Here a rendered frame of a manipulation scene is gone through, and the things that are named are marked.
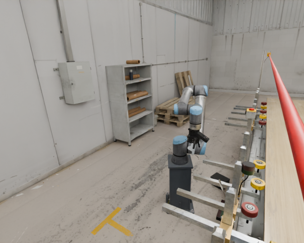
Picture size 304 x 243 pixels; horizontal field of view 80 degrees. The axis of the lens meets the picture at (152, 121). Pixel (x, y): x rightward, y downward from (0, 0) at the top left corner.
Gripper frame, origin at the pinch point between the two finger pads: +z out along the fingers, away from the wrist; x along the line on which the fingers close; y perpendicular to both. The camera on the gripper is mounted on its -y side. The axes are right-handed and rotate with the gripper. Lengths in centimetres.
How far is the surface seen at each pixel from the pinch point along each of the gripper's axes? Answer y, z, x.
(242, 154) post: -34.1, -12.8, 10.0
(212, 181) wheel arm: -17.8, 11.9, 14.8
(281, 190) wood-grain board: -57, 4, 13
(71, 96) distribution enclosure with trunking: 205, -24, -25
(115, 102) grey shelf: 208, 8, -115
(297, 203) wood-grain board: -65, 4, 20
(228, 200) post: -37, -16, 60
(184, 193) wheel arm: -7.9, 8.1, 40.5
